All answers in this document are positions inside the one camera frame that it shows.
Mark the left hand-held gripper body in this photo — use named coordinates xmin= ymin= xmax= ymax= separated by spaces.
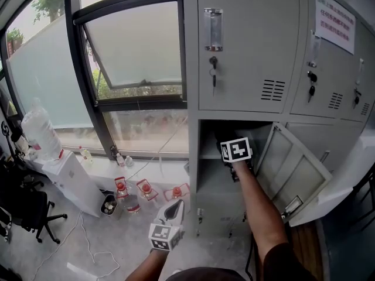
xmin=148 ymin=222 xmax=185 ymax=251

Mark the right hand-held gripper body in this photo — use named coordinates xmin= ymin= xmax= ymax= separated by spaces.
xmin=220 ymin=136 xmax=254 ymax=183

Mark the grey metal locker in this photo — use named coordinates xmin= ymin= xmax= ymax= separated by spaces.
xmin=183 ymin=0 xmax=375 ymax=239

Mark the person's right forearm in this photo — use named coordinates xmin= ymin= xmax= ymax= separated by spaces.
xmin=234 ymin=161 xmax=289 ymax=263

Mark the person's left forearm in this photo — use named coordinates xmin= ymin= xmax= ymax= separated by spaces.
xmin=125 ymin=249 xmax=171 ymax=281

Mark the grey locker door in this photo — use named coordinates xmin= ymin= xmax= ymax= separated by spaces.
xmin=254 ymin=121 xmax=333 ymax=221

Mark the small grey trash bin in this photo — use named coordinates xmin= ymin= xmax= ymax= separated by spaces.
xmin=100 ymin=193 xmax=122 ymax=220

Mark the black key in lock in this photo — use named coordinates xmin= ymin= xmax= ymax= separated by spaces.
xmin=209 ymin=55 xmax=219 ymax=97
xmin=352 ymin=87 xmax=362 ymax=109
xmin=307 ymin=70 xmax=318 ymax=104

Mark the person's dark shirt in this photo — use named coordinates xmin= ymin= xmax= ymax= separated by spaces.
xmin=165 ymin=241 xmax=319 ymax=281

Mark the white water dispenser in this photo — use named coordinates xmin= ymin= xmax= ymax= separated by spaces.
xmin=42 ymin=149 xmax=106 ymax=218

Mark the brown wooden board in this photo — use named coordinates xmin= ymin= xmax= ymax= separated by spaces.
xmin=288 ymin=223 xmax=326 ymax=281

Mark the black office chair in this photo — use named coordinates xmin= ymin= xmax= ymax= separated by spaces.
xmin=0 ymin=185 xmax=69 ymax=245

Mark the large clear water jug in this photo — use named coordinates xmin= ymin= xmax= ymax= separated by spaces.
xmin=21 ymin=98 xmax=63 ymax=161

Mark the white paper notice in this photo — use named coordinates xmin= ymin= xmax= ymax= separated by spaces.
xmin=314 ymin=0 xmax=357 ymax=56

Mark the black high-back chair with headrest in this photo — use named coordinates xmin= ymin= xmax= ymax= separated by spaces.
xmin=0 ymin=80 xmax=33 ymax=184

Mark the thin white cord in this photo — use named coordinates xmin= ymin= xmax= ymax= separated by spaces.
xmin=128 ymin=118 xmax=189 ymax=179

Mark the black cable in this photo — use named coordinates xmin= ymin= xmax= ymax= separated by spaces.
xmin=245 ymin=232 xmax=256 ymax=281

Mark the black window frame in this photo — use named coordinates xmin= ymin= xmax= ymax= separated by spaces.
xmin=0 ymin=0 xmax=189 ymax=158

